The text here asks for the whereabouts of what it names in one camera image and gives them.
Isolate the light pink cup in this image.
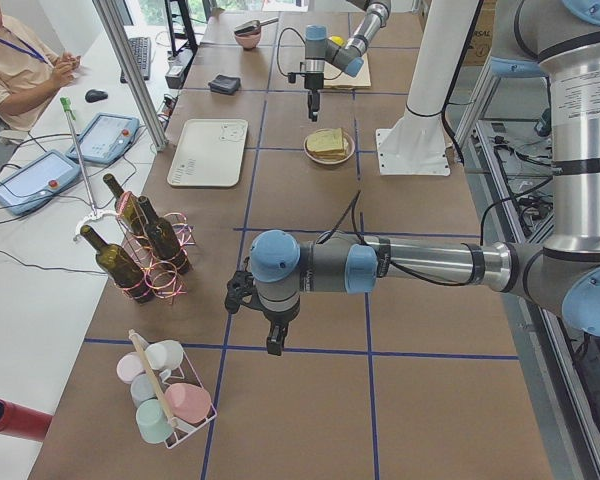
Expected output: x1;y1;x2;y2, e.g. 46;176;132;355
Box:
116;352;145;384

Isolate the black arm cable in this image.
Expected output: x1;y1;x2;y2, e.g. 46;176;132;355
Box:
313;186;556;286

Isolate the dark wine bottle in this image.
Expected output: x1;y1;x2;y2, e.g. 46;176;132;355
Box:
137;196;191;274
103;173;149;246
80;225;155;303

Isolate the yellow lemon left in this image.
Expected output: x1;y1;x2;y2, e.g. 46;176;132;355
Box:
330;36;345;46

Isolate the white wire cup rack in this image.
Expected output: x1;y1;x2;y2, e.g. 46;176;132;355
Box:
117;330;217;449

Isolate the white bear serving tray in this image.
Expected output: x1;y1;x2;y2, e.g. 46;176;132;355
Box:
167;119;248;188

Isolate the green tipped metal rod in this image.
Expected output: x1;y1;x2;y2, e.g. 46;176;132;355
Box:
60;97;117;241

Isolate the dark wine bottle right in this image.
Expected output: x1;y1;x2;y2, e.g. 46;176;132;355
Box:
137;196;191;274

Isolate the aluminium frame post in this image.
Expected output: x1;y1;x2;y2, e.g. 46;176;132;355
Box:
92;0;168;152

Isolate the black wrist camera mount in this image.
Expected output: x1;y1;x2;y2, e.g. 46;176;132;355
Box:
224;270;262;315

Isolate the grey cup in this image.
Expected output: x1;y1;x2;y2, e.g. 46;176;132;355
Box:
130;373;156;408

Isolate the dark wine bottle left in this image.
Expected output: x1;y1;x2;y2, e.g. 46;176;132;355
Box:
80;225;155;303

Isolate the white cup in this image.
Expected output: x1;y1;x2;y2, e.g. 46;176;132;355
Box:
145;340;184;371

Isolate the white round plate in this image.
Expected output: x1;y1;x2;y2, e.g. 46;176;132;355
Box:
304;128;355;164

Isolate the seated person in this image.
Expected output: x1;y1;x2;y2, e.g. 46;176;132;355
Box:
0;5;81;131

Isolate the red cylinder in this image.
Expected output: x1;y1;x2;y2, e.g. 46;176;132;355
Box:
0;399;53;442

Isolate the near teach pendant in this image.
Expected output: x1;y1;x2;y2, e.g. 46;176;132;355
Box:
0;150;81;216

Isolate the black keyboard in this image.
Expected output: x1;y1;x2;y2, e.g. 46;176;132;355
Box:
128;37;152;80

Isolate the mint green cup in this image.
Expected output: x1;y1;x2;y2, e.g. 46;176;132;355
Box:
135;399;174;444

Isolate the metal scoop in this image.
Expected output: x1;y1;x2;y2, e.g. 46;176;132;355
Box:
234;17;279;37

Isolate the grey folded cloth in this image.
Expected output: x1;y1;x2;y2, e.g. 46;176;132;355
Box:
208;74;241;95

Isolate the bread slice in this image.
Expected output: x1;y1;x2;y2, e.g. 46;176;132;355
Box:
307;148;348;163
305;128;346;156

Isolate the black computer mouse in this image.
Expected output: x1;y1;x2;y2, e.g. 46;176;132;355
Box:
84;89;108;103

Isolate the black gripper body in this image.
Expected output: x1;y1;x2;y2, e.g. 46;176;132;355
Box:
287;59;325;91
257;287;300;325

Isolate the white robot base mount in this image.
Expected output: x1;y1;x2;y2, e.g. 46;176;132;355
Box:
376;0;481;176

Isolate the cardboard box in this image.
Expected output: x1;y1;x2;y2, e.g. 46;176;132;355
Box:
463;0;496;66

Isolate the wooden cutting board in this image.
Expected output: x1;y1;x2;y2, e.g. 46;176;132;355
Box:
324;54;371;90

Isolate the copper wire bottle rack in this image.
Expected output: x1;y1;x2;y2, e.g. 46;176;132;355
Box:
115;191;187;303

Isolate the pink bowl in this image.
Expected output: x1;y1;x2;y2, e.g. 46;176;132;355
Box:
234;26;261;50

